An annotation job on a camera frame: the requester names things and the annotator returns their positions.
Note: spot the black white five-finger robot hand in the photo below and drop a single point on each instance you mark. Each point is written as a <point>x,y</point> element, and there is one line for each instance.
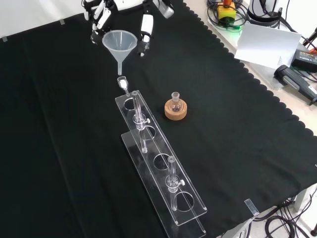
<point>146,24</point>

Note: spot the clear plastic funnel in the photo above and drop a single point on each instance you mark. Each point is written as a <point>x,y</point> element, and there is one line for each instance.
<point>119,42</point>

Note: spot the glass round-bottom flask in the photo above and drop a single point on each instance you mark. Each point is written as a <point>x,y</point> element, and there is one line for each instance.
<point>175,99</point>

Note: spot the clear acrylic funnel stand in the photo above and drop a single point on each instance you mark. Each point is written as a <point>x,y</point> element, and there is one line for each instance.
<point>163,146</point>

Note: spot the yellow stop button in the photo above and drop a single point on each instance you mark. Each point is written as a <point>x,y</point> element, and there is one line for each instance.
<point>226,12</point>

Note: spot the black cloth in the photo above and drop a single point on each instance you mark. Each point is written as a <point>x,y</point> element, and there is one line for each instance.
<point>74,124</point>

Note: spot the pale board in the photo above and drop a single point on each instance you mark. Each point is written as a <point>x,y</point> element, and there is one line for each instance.
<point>267,44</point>

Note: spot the black grey handheld device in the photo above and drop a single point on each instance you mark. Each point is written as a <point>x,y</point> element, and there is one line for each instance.
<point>294,81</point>

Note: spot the black power adapter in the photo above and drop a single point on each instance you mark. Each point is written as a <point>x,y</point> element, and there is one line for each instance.
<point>305,58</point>

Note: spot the clear tape strip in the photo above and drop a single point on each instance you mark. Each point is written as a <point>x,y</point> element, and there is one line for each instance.
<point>251,207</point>

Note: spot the grey table leg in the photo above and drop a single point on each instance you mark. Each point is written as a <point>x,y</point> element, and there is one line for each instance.
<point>301,200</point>

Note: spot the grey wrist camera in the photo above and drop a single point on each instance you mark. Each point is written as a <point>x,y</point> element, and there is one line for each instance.
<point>166,10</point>

